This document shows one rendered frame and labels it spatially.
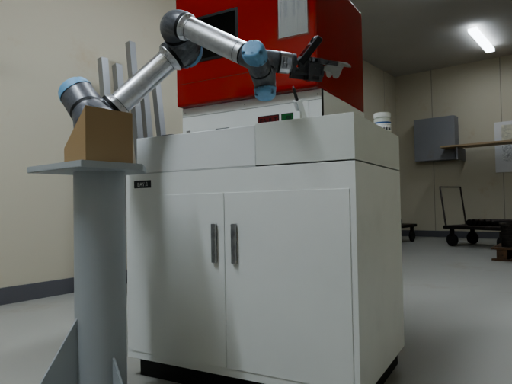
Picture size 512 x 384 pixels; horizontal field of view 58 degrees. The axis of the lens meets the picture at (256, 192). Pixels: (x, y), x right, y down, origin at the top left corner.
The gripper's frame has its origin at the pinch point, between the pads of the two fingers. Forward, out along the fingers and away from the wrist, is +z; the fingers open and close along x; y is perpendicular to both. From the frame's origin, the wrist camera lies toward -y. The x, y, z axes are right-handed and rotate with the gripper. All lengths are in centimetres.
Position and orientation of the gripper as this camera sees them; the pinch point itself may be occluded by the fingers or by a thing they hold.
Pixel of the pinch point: (344, 64)
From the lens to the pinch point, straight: 176.7
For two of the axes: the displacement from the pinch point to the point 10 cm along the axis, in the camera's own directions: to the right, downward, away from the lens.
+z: 9.8, 0.7, 1.8
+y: -1.1, 9.6, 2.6
